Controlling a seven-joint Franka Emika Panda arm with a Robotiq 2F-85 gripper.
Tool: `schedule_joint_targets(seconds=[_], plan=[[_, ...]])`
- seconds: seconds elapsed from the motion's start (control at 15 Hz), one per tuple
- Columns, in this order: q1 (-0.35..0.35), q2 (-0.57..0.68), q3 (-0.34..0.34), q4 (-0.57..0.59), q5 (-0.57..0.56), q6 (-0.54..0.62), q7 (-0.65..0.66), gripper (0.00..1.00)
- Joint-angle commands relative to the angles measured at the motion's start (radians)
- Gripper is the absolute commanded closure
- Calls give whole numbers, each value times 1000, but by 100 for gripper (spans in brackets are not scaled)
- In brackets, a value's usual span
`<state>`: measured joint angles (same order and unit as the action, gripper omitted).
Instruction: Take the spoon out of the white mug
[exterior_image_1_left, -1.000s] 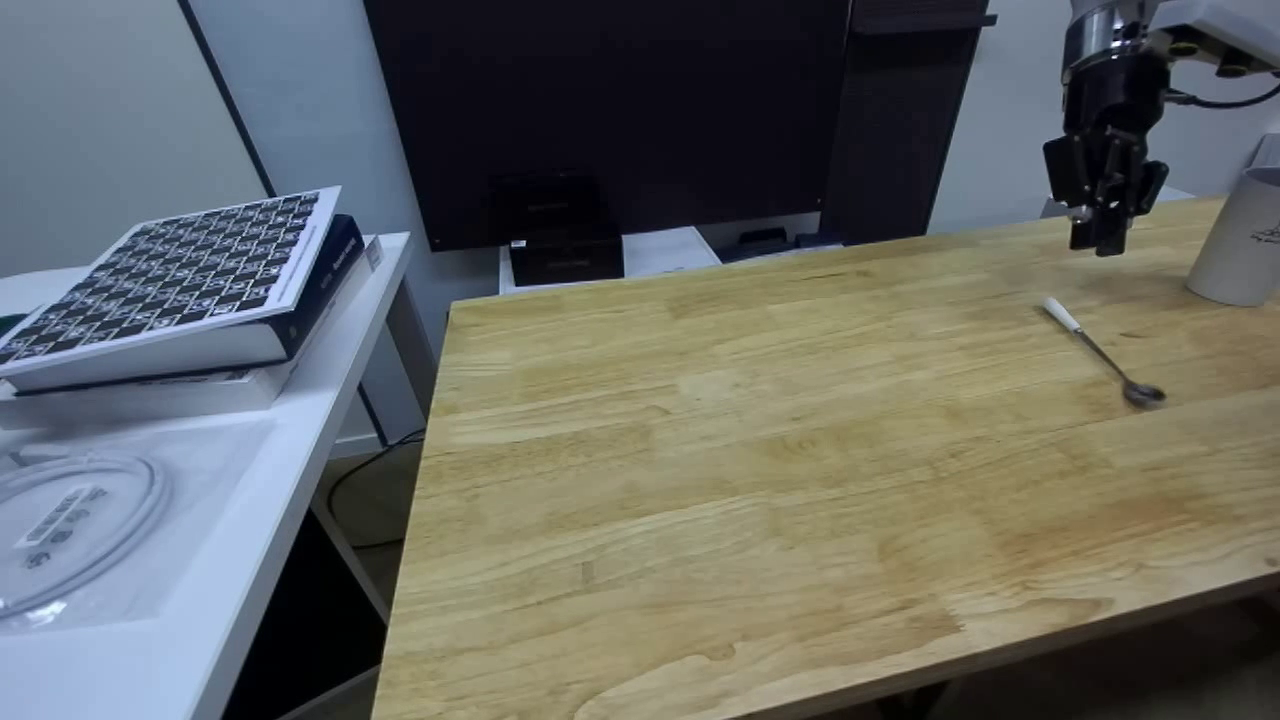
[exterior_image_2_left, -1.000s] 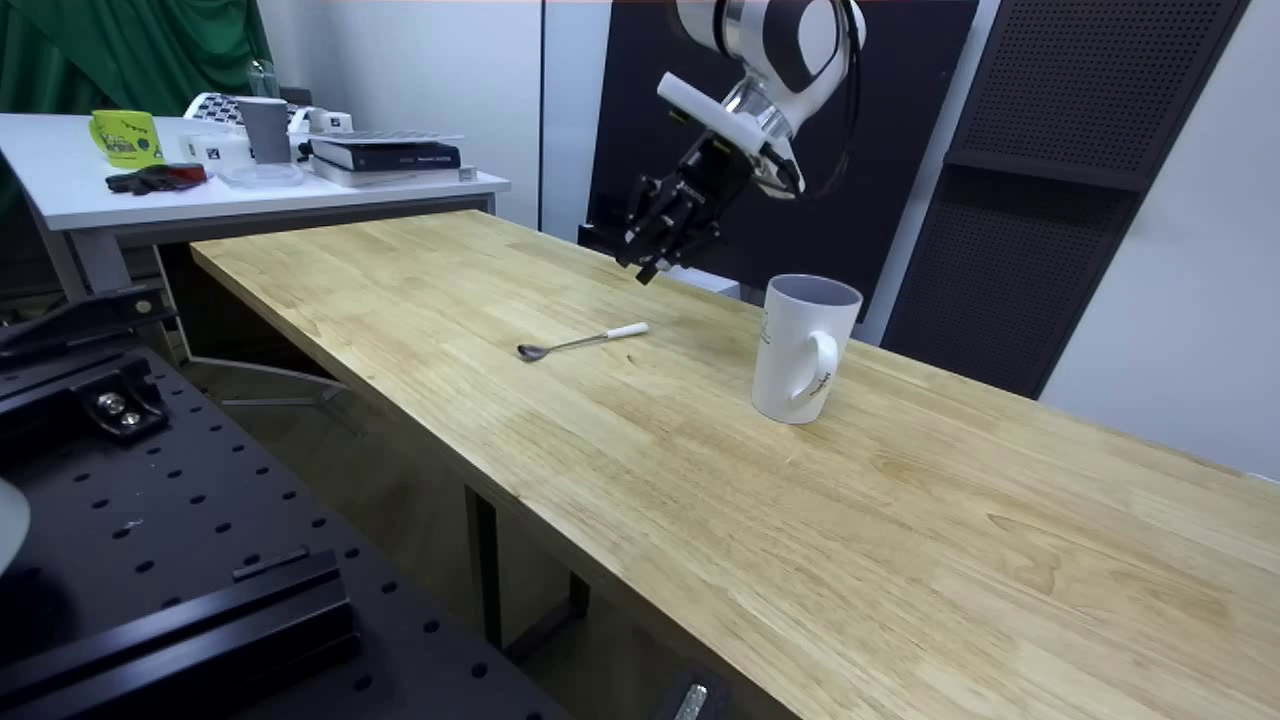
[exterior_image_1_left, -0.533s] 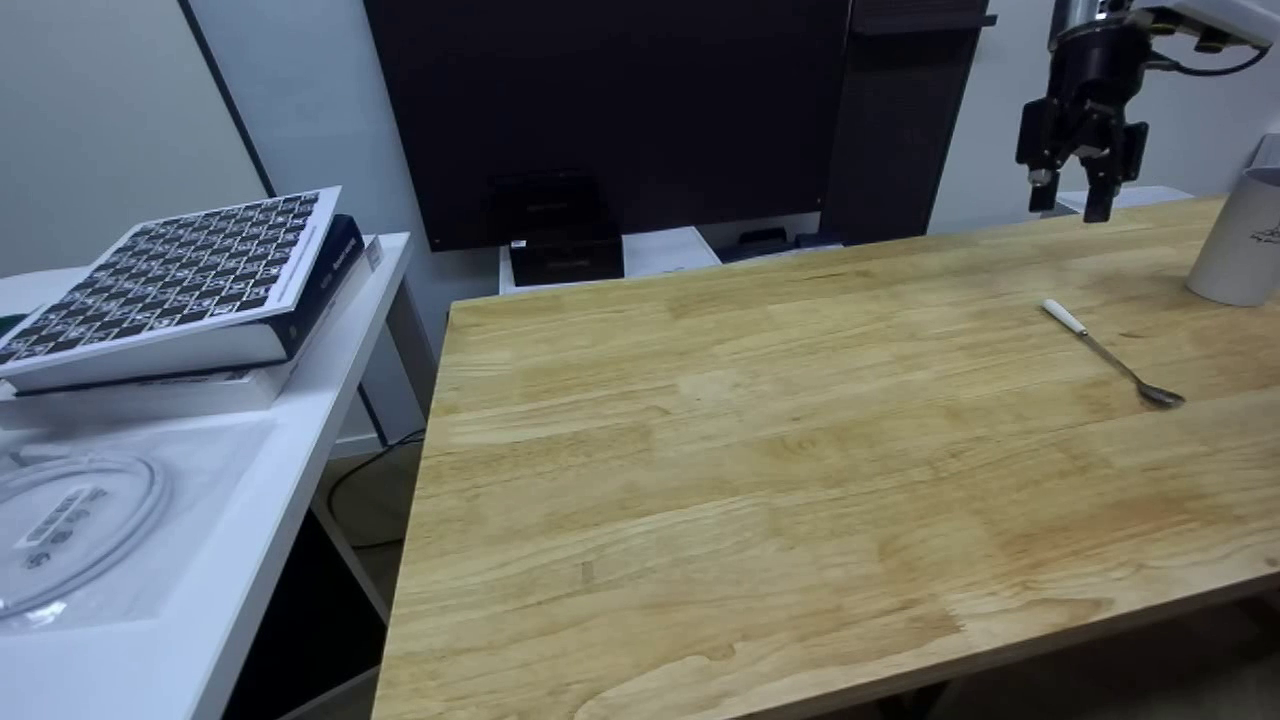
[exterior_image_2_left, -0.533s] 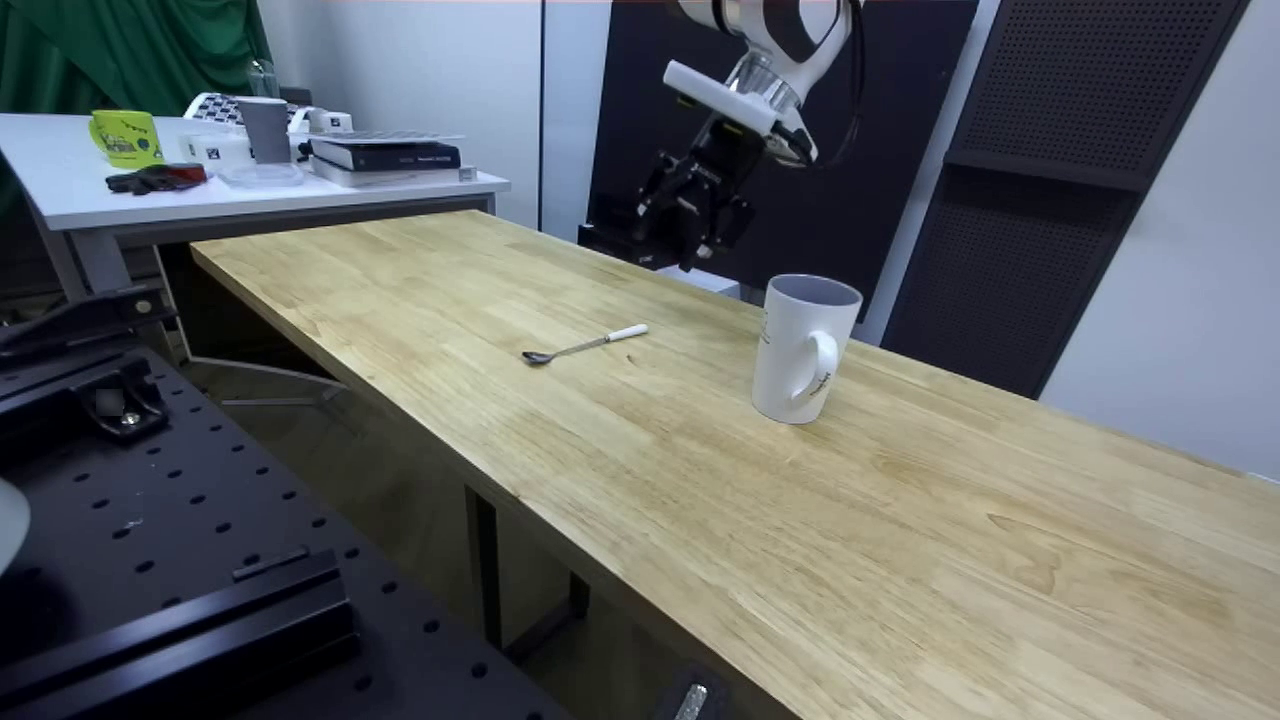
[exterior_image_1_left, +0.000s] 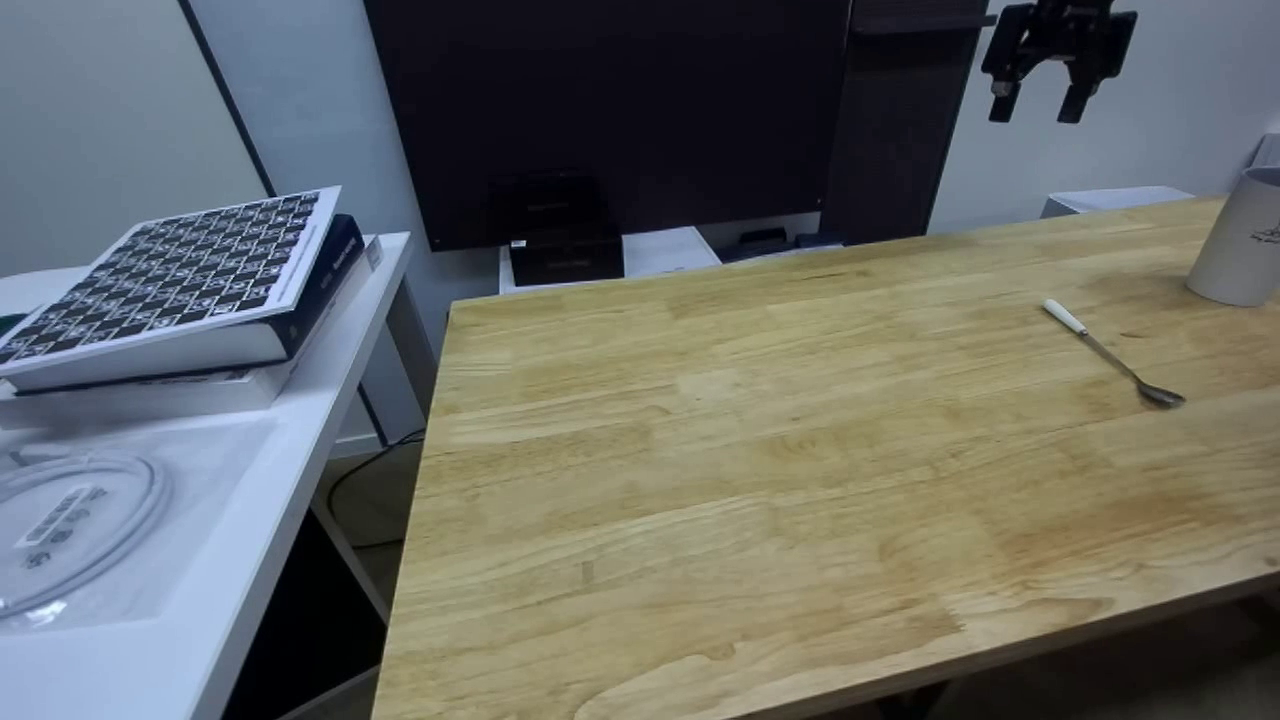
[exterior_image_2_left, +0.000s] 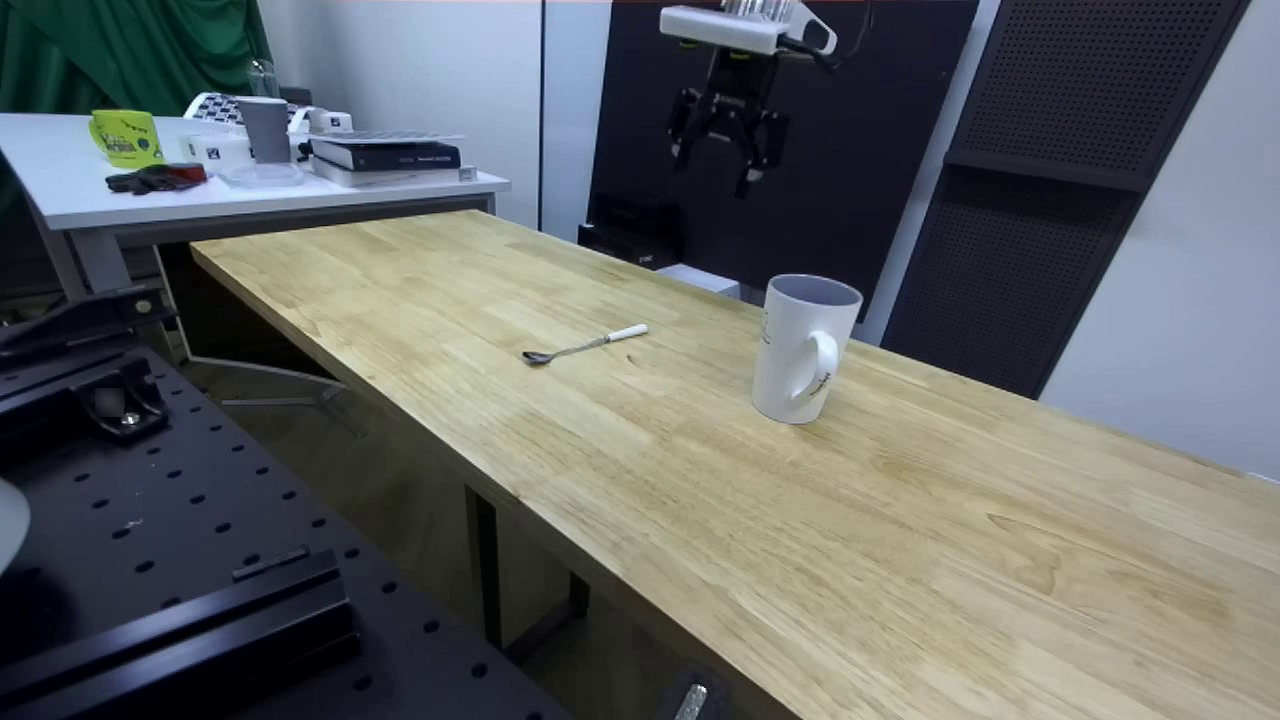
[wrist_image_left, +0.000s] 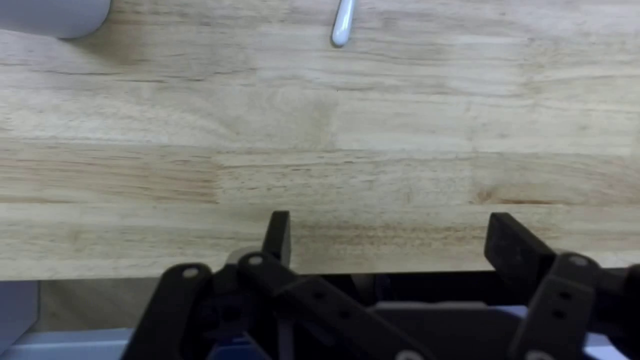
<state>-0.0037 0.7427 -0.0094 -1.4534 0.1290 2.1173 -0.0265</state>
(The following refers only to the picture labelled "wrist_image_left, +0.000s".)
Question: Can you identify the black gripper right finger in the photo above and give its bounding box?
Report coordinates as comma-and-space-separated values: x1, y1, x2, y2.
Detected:
481, 210, 640, 360

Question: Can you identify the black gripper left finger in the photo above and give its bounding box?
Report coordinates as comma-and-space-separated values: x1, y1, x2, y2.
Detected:
121, 210, 435, 360

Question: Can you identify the white spoon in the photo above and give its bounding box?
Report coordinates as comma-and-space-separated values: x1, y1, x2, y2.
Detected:
329, 0, 360, 49

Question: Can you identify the white ceramic mug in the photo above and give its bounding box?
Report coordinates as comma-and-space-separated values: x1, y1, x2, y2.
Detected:
0, 0, 113, 41

